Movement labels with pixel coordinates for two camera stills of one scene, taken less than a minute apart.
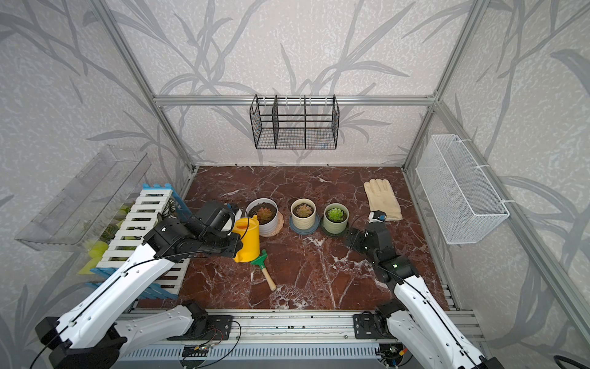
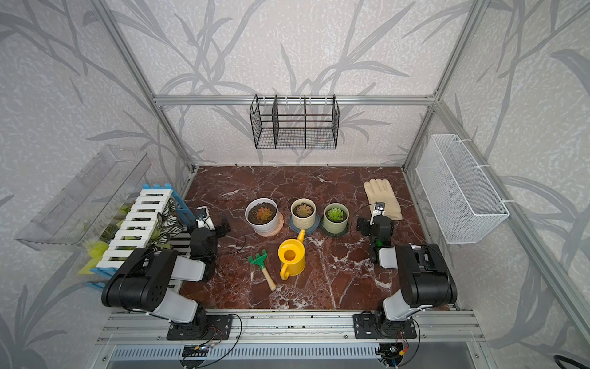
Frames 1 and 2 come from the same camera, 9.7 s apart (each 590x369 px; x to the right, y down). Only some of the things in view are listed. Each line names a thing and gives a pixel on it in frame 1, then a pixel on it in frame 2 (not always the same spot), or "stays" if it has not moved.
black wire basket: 295,122 stays
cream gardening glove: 381,197 stays
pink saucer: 280,222 stays
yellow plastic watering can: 248,230 to 292,256
